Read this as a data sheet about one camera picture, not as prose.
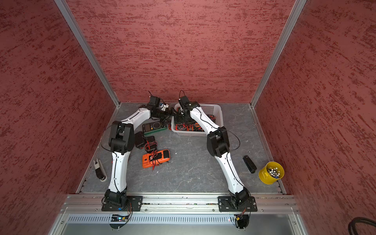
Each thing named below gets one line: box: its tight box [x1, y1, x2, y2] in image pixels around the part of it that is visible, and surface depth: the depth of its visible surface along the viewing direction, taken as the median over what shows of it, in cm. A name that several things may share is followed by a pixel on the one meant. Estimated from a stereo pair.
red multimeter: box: [174, 123, 195, 132], surface depth 97 cm
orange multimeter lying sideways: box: [141, 148, 171, 168], surface depth 87 cm
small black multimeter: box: [144, 135, 157, 153], surface depth 94 cm
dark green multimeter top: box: [142, 121, 167, 135], surface depth 105 cm
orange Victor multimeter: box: [193, 122, 205, 132], surface depth 102 cm
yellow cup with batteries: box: [258, 161, 285, 185], surface depth 77 cm
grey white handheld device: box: [93, 158, 108, 183], surface depth 83 cm
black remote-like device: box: [242, 155, 258, 174], surface depth 88 cm
